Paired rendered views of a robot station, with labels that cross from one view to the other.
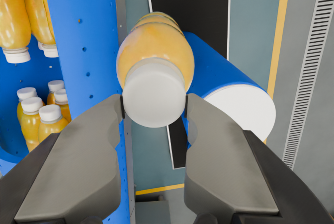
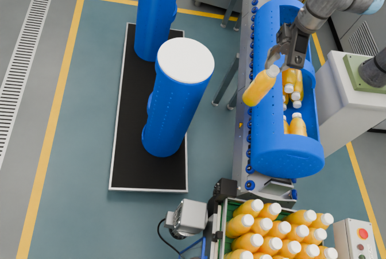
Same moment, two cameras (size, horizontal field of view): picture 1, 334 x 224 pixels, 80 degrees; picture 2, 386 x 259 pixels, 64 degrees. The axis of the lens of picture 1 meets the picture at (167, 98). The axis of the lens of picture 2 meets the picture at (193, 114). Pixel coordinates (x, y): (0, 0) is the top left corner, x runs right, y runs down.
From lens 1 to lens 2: 0.97 m
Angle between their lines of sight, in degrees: 14
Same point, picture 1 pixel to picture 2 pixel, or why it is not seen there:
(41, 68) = (288, 118)
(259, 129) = (168, 51)
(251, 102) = (175, 69)
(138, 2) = (192, 193)
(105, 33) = (262, 112)
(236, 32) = (97, 150)
